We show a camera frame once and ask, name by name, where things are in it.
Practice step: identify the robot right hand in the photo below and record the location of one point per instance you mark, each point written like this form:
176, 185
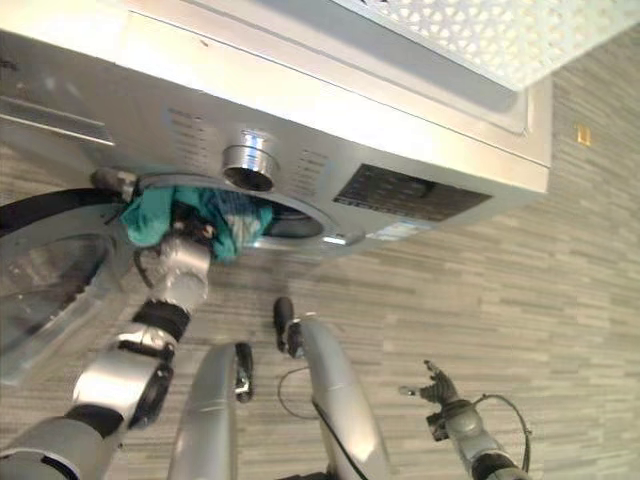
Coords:
440, 387

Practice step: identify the round glass washer door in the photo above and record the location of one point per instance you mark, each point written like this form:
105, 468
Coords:
55, 280

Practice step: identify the dark robot left foot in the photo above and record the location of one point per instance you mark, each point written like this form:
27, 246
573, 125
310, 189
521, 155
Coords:
244, 372

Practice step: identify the silver robot left leg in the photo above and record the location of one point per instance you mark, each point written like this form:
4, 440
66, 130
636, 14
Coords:
210, 425

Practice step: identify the silver detergent drawer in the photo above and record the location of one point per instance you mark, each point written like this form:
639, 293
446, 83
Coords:
55, 120

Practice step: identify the chrome washer dial knob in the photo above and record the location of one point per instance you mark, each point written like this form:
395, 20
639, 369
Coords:
248, 165

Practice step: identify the dark robot right foot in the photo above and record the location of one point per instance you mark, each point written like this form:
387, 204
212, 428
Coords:
285, 325

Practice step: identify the black washer control display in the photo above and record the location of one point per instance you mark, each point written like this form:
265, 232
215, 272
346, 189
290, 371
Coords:
400, 192

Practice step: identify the white perforated laundry basket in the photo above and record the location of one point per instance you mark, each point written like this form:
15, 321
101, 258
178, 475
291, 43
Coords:
490, 35

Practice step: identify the dark robot foot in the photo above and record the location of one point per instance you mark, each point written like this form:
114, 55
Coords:
244, 372
285, 325

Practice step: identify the chrome washer door hinge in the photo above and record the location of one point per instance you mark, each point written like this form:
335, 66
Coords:
114, 181

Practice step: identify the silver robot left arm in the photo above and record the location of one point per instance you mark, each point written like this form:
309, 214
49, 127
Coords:
125, 370

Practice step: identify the teal laundry cloth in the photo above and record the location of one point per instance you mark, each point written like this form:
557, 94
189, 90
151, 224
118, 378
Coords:
147, 220

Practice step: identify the silver front-load washing machine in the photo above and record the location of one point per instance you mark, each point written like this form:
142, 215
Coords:
350, 115

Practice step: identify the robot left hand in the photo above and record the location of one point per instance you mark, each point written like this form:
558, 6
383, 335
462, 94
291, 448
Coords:
196, 229

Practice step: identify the small gold floor fitting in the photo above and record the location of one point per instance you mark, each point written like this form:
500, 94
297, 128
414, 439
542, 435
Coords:
583, 134

